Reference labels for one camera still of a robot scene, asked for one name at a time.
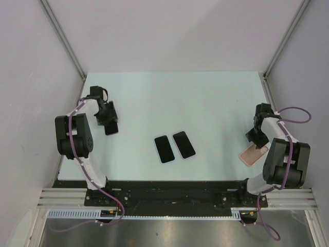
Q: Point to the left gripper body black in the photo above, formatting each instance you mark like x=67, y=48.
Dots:
x=108, y=107

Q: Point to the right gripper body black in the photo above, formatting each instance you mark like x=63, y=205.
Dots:
x=257, y=129

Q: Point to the black phone purple edge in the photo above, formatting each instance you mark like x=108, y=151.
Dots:
x=111, y=129

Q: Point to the pink phone case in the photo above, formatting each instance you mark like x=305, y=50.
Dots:
x=252, y=154

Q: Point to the black phone teal edge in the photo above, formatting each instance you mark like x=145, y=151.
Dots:
x=164, y=149

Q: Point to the blue phone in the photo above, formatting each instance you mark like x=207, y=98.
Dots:
x=184, y=145

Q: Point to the lilac phone case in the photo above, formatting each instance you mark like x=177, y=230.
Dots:
x=189, y=158

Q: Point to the light blue phone case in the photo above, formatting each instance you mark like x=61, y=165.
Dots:
x=169, y=162

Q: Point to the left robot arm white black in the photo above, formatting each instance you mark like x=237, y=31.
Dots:
x=74, y=136

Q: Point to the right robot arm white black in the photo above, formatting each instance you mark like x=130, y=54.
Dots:
x=287, y=158

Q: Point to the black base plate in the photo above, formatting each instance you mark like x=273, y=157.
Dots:
x=172, y=196

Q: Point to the aluminium rail frame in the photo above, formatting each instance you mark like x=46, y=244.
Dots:
x=62, y=198

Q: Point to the slotted cable duct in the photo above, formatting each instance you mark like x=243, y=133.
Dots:
x=107, y=214

